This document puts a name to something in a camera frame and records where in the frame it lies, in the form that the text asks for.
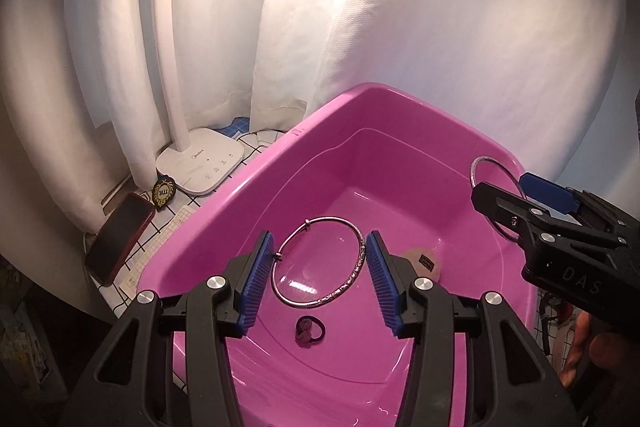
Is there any pink plastic tub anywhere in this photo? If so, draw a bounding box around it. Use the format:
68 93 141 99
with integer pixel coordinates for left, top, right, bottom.
140 84 537 426

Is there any thin silver bangle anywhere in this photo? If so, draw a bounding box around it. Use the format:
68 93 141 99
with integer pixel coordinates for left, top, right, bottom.
468 155 528 243

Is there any white desk lamp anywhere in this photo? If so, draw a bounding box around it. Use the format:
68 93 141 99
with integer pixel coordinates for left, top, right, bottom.
151 0 264 195

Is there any white curtain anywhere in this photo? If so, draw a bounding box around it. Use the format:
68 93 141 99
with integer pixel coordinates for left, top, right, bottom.
0 0 640 249

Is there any person's right hand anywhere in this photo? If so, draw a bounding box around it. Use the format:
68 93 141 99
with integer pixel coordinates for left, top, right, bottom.
560 311 639 388

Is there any pink fuzzy strawberry headband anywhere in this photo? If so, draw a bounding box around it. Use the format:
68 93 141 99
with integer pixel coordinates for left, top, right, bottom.
540 305 573 357

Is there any dark purple hair tie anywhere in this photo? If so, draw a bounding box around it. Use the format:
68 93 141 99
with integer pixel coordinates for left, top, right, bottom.
294 314 328 349

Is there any silver bangle with beads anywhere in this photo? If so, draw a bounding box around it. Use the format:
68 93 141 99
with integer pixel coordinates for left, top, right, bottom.
271 216 366 309

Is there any dark red smartphone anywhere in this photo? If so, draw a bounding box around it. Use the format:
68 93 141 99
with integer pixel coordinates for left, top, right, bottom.
85 193 155 286

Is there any black gold badge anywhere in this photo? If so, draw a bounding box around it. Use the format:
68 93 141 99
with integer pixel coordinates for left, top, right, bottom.
151 174 176 211

